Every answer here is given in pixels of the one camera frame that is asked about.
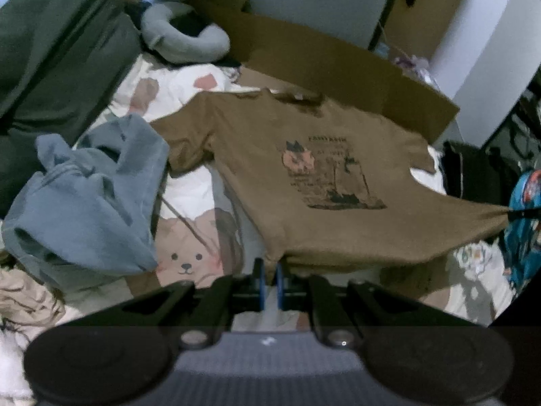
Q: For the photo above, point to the black metal frame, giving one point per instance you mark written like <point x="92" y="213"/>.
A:
<point x="520" y="135"/>

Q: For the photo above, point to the beige cloth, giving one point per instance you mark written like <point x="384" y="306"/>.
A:
<point x="25" y="300"/>

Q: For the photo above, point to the grey neck pillow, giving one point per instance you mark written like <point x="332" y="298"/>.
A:
<point x="186" y="50"/>

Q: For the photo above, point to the blue-grey sweatshirt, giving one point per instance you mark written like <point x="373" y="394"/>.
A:
<point x="84" y="203"/>

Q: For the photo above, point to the white bear-print duvet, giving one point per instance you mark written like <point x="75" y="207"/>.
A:
<point x="186" y="203"/>

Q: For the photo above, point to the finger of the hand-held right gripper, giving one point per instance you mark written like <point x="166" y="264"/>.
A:
<point x="524" y="213"/>

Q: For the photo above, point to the black folded cloth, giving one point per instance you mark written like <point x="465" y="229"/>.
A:
<point x="469" y="169"/>

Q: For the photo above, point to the brown cardboard sheet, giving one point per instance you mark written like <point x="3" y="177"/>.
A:
<point x="317" y="55"/>

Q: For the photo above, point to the brown printed t-shirt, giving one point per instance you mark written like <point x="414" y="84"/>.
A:
<point x="262" y="169"/>

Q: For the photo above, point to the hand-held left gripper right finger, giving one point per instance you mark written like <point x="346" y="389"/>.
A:
<point x="280" y="287"/>

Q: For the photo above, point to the dark green cloth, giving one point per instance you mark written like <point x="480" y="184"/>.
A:
<point x="55" y="50"/>

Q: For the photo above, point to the blue patterned cloth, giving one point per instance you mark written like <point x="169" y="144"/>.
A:
<point x="524" y="237"/>

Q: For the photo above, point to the white purple printed bag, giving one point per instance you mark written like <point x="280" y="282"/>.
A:
<point x="412" y="63"/>

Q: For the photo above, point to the white cartoon-print cloth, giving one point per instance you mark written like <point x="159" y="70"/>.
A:
<point x="477" y="262"/>

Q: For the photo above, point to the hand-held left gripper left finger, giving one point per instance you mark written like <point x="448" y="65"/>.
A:
<point x="262" y="287"/>

